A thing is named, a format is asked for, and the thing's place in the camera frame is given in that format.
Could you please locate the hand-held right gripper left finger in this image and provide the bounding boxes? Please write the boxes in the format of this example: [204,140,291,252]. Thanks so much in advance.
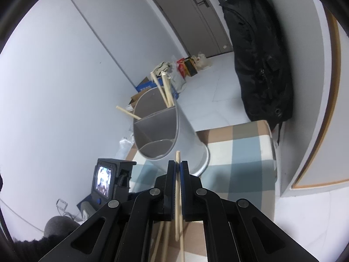
[38,160,177,262]

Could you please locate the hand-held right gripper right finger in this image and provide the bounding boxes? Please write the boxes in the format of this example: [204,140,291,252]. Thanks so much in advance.
[179,160,319,262]

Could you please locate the bunch of wooden chopsticks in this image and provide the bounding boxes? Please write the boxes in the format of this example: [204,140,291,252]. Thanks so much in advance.
[149,220,186,262]

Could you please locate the grey white utensil holder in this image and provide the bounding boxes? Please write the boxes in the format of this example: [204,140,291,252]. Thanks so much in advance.
[133,87,210,176]

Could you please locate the person's left forearm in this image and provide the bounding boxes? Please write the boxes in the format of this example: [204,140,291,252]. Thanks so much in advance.
[12,236,59,254]

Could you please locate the crumpled clear plastic wrapping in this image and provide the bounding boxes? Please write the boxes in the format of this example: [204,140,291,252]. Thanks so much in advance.
[119,135,137,159]

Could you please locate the checked tablecloth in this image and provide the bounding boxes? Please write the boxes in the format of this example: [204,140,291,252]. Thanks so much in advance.
[125,120,277,262]

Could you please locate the grey knit clothing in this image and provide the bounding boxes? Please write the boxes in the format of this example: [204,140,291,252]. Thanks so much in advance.
[44,215,82,242]

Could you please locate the brown cardboard box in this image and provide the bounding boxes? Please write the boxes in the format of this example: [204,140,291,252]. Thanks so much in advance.
[128,93,145,114]

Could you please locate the blue cardboard box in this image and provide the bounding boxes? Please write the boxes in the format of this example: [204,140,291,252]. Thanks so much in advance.
[135,76,179,100]

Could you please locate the white plastic bag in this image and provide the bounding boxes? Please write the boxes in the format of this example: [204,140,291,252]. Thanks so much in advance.
[168,57,187,93]

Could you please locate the red snack bag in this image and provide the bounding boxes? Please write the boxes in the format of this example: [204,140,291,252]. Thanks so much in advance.
[177,58,188,77]

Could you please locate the beige cloth bundle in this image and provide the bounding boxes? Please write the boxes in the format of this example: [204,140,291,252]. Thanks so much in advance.
[154,61,172,77]

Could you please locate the beige plastic bag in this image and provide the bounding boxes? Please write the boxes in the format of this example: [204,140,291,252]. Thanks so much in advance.
[192,52,212,71]

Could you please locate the white wardrobe with wooden trim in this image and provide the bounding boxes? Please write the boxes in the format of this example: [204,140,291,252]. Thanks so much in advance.
[279,0,349,198]

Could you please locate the black backpack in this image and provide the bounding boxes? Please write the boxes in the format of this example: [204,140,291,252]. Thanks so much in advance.
[219,0,293,142]

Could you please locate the grey door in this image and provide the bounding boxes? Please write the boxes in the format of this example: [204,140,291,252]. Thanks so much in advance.
[138,0,233,58]

